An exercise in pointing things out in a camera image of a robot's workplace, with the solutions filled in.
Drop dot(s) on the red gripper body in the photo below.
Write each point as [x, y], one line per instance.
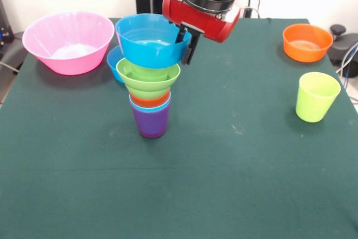
[195, 19]

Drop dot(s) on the orange cup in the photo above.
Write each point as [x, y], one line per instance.
[148, 102]

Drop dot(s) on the blue cup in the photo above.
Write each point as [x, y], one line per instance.
[153, 108]

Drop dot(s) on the black office chair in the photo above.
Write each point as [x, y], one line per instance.
[344, 46]

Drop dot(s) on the yellow-green cup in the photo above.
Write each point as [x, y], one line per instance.
[313, 107]

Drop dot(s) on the black plug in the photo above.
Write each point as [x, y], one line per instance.
[248, 13]

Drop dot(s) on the green bowl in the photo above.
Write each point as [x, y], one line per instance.
[148, 89]

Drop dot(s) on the black device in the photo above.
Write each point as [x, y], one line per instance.
[5, 34]

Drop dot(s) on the blue bowl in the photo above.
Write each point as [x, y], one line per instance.
[151, 54]
[113, 65]

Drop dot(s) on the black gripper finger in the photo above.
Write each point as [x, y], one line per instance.
[190, 50]
[181, 34]

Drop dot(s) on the purple cup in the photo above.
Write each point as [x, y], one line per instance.
[152, 122]

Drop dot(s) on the dark green table cloth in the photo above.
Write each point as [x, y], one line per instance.
[179, 180]

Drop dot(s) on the large pink bowl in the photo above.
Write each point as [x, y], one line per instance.
[42, 43]

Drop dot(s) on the orange bowl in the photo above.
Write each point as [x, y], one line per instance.
[306, 54]

